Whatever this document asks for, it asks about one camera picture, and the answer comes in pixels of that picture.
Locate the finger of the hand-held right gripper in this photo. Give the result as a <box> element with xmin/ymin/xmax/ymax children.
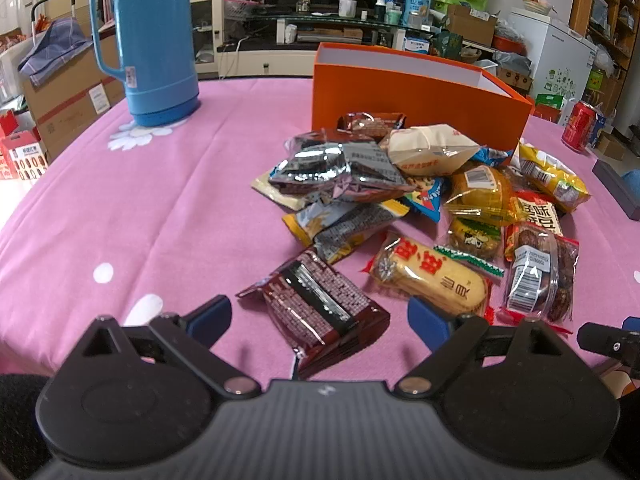
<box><xmin>576</xmin><ymin>316</ymin><xmax>640</xmax><ymax>376</ymax></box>

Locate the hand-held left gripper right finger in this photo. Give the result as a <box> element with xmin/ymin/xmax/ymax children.
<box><xmin>394</xmin><ymin>296</ymin><xmax>563</xmax><ymax>402</ymax></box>

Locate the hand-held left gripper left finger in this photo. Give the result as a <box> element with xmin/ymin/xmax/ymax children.
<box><xmin>80</xmin><ymin>295</ymin><xmax>262</xmax><ymax>402</ymax></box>

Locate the silver foil snack packet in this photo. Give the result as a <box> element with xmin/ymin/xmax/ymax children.
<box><xmin>268</xmin><ymin>141</ymin><xmax>417</xmax><ymax>206</ymax></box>

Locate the brown cookie packet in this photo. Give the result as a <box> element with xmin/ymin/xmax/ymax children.
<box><xmin>336</xmin><ymin>112</ymin><xmax>407</xmax><ymax>142</ymax></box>

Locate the orange cardboard box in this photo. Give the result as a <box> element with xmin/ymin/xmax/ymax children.
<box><xmin>311</xmin><ymin>43</ymin><xmax>535</xmax><ymax>153</ymax></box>

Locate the yellow rice cracker packet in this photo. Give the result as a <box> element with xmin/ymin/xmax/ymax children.
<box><xmin>361</xmin><ymin>232</ymin><xmax>496</xmax><ymax>322</ymax></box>

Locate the green edged snack packet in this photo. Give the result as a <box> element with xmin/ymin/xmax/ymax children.
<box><xmin>434</xmin><ymin>217</ymin><xmax>505</xmax><ymax>278</ymax></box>

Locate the clear packet of brown cookies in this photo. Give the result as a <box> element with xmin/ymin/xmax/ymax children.
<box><xmin>497</xmin><ymin>220</ymin><xmax>581</xmax><ymax>328</ymax></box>

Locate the dark brown chocolate packet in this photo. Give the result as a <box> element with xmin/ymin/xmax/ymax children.
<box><xmin>236</xmin><ymin>247</ymin><xmax>391</xmax><ymax>380</ymax></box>

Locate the blue triangular snack packet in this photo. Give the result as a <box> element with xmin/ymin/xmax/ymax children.
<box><xmin>402</xmin><ymin>176</ymin><xmax>446</xmax><ymax>223</ymax></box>

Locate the grey yellow-ended snack packet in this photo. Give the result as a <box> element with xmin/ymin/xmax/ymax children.
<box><xmin>282</xmin><ymin>199</ymin><xmax>411</xmax><ymax>265</ymax></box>

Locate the pink floral tablecloth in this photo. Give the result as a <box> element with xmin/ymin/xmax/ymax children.
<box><xmin>0</xmin><ymin>77</ymin><xmax>640</xmax><ymax>383</ymax></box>

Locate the orange translucent cake packet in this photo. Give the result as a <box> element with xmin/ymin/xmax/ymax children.
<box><xmin>444</xmin><ymin>165</ymin><xmax>518</xmax><ymax>226</ymax></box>

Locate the red and white snack packet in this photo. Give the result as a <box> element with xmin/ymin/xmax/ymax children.
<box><xmin>515</xmin><ymin>191</ymin><xmax>563</xmax><ymax>236</ymax></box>

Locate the dark blue case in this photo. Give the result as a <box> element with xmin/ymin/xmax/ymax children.
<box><xmin>591</xmin><ymin>159</ymin><xmax>640</xmax><ymax>221</ymax></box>

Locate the cream white bread packet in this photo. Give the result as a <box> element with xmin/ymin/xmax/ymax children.
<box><xmin>380</xmin><ymin>124</ymin><xmax>481</xmax><ymax>178</ymax></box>

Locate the yellow snack packet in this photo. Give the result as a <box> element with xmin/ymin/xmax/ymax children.
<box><xmin>517</xmin><ymin>141</ymin><xmax>592</xmax><ymax>216</ymax></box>

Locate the red soda can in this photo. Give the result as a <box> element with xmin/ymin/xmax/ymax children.
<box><xmin>561</xmin><ymin>101</ymin><xmax>598</xmax><ymax>153</ymax></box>

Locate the red gift box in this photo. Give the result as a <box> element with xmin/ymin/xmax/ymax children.
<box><xmin>0</xmin><ymin>130</ymin><xmax>51</xmax><ymax>181</ymax></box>

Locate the large brown cardboard carton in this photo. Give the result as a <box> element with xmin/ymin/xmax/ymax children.
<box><xmin>20</xmin><ymin>25</ymin><xmax>126</xmax><ymax>161</ymax></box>

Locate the white television stand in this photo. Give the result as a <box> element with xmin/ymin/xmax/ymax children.
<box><xmin>216</xmin><ymin>7</ymin><xmax>496</xmax><ymax>81</ymax></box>

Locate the dark green bag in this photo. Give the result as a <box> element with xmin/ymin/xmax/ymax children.
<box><xmin>432</xmin><ymin>31</ymin><xmax>463</xmax><ymax>58</ymax></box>

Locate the white chest freezer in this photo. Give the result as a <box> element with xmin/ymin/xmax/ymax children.
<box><xmin>509</xmin><ymin>7</ymin><xmax>598</xmax><ymax>111</ymax></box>

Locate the blue thermos jug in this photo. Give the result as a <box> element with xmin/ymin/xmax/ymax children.
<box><xmin>89</xmin><ymin>0</ymin><xmax>202</xmax><ymax>128</ymax></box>

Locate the small brown cardboard carton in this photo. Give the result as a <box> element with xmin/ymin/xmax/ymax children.
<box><xmin>445</xmin><ymin>4</ymin><xmax>498</xmax><ymax>46</ymax></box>

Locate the light blue packet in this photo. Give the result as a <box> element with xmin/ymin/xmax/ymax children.
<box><xmin>402</xmin><ymin>0</ymin><xmax>432</xmax><ymax>28</ymax></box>

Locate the blue plaid cloth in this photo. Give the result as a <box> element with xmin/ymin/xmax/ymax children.
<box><xmin>19</xmin><ymin>16</ymin><xmax>96</xmax><ymax>87</ymax></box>

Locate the pink wire basket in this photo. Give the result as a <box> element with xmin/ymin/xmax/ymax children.
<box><xmin>223</xmin><ymin>0</ymin><xmax>266</xmax><ymax>18</ymax></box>

